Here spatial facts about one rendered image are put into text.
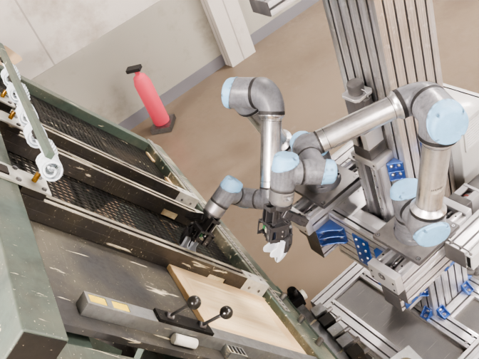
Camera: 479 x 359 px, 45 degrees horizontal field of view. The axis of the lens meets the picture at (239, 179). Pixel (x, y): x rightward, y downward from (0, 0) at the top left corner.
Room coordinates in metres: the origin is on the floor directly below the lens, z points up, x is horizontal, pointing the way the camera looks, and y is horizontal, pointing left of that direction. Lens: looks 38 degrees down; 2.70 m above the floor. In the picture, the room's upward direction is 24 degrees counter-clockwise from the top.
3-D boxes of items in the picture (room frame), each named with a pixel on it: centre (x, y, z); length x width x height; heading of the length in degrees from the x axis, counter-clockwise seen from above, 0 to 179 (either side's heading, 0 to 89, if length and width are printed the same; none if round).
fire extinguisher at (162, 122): (4.67, 0.44, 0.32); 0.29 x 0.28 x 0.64; 22
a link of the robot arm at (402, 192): (1.44, -0.52, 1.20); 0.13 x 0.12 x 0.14; 177
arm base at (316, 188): (1.90, -0.33, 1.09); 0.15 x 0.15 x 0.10
